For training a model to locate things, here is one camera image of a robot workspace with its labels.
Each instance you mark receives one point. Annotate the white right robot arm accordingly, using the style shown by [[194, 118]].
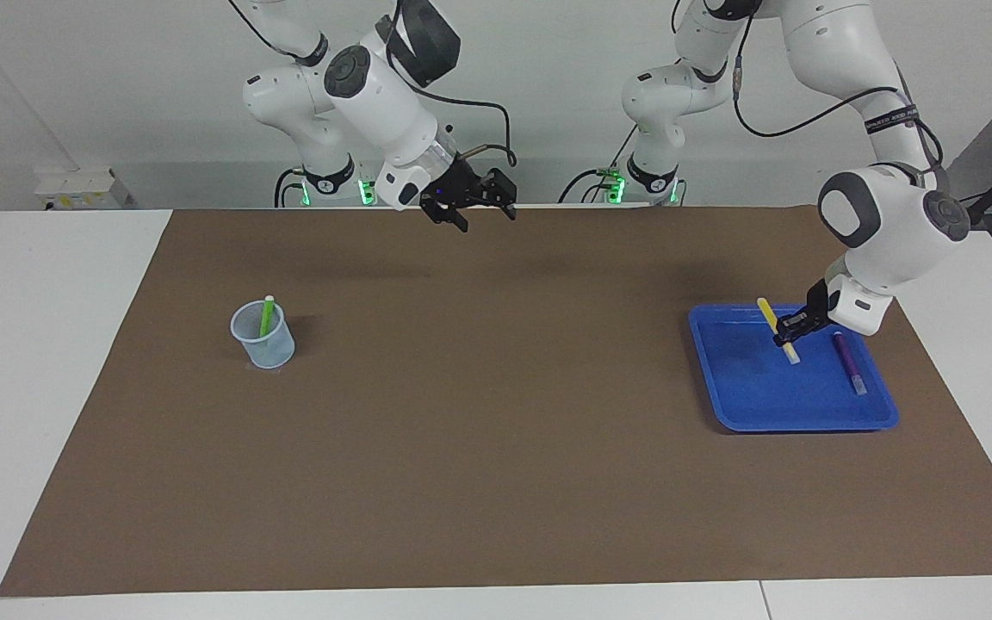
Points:
[[384, 103]]

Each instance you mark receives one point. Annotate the green pen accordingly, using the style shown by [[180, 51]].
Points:
[[266, 319]]

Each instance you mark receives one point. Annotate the translucent plastic cup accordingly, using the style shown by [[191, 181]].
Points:
[[268, 349]]

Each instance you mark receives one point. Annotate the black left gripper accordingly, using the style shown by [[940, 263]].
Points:
[[819, 306]]

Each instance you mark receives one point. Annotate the yellow pen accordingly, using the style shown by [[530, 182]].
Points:
[[767, 312]]

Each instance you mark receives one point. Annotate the white power strip box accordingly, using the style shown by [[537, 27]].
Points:
[[78, 189]]

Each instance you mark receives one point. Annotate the blue plastic tray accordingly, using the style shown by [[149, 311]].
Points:
[[746, 387]]

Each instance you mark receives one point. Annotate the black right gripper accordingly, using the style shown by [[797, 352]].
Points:
[[457, 185]]

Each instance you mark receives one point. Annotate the brown table mat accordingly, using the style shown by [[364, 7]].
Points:
[[496, 448]]

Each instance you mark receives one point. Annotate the purple pen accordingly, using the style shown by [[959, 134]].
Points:
[[849, 362]]

